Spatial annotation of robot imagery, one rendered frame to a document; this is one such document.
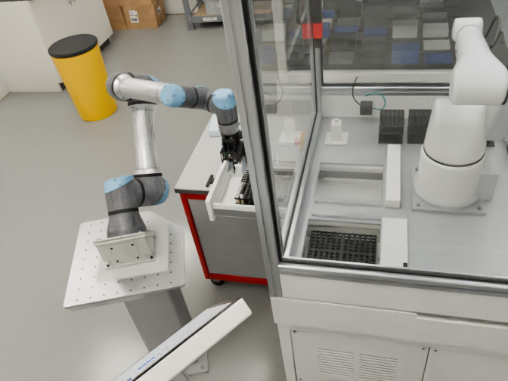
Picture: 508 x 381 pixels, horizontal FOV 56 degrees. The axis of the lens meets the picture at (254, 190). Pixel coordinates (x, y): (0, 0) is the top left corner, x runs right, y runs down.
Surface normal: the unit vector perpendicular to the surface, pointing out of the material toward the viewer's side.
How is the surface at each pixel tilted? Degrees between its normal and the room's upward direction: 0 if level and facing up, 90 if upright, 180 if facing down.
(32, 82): 90
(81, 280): 0
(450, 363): 90
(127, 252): 90
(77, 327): 0
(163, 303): 90
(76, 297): 0
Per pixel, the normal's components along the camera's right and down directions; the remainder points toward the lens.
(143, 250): 0.13, 0.64
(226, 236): -0.22, 0.66
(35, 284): -0.12, -0.75
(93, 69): 0.72, 0.42
